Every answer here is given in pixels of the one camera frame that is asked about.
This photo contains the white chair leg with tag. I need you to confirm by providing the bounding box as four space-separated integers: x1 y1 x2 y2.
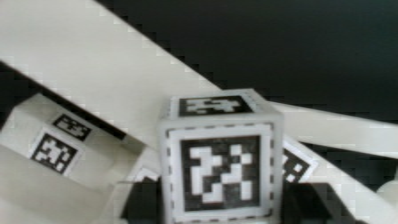
158 89 282 224

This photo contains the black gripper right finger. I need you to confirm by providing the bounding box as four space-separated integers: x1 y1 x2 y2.
281 183 362 224

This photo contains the white chair backrest part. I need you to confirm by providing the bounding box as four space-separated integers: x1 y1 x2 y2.
0 0 398 224

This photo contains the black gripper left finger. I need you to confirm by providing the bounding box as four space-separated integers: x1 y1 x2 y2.
121 178 162 224

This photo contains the white small chair post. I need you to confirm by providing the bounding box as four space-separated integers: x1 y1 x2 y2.
377 180 398 208

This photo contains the white tagged nut cube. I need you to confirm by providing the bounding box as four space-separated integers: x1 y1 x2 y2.
282 136 318 183

